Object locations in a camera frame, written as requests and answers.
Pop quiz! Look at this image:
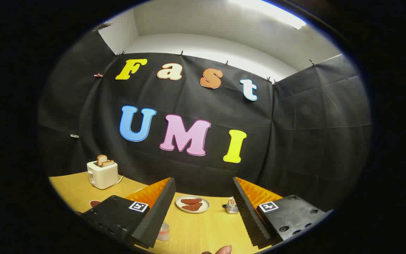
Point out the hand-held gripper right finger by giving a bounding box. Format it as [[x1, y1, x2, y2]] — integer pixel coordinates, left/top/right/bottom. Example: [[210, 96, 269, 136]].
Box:
[[232, 176, 334, 247]]

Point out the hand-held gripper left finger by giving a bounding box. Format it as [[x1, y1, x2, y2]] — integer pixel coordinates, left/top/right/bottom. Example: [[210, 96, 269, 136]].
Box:
[[78, 177, 176, 252]]

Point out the clear juice bottle pink label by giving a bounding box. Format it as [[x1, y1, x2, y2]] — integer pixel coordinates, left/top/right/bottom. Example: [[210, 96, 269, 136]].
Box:
[[156, 222, 170, 242]]

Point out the metal mesh holder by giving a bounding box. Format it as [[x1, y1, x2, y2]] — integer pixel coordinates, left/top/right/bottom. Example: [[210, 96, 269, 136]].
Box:
[[226, 197, 239, 214]]

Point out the white round plate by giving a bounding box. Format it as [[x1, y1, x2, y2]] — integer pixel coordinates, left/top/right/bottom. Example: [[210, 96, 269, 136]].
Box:
[[175, 195, 211, 214]]

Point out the wooden table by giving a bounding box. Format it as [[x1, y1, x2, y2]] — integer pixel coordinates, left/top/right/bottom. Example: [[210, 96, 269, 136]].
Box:
[[49, 172, 274, 254]]

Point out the cream toaster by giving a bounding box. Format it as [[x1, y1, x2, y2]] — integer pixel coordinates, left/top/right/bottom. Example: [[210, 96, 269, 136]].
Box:
[[87, 161, 119, 190]]

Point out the black backdrop cloth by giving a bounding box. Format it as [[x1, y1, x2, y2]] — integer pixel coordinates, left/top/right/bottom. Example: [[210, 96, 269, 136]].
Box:
[[37, 30, 372, 212]]

